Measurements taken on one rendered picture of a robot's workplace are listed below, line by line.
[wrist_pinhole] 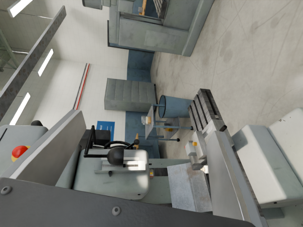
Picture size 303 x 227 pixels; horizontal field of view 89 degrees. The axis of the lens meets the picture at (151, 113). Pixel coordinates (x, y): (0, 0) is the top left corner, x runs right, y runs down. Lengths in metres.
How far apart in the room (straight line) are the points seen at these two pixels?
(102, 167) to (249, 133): 0.71
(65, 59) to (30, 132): 8.09
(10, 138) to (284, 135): 1.12
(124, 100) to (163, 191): 4.82
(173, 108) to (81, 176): 2.45
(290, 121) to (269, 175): 0.26
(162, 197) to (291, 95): 1.40
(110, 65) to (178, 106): 5.89
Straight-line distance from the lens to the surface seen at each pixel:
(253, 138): 0.89
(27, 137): 0.71
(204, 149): 0.90
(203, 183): 1.20
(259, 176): 0.89
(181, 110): 3.06
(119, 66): 8.36
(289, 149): 0.94
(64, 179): 0.71
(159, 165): 1.27
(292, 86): 1.84
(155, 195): 1.21
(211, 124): 0.88
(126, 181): 0.72
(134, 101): 5.80
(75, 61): 8.62
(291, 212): 1.67
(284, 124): 0.95
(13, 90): 4.20
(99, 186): 0.72
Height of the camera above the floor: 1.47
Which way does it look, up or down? 12 degrees down
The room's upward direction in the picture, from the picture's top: 86 degrees counter-clockwise
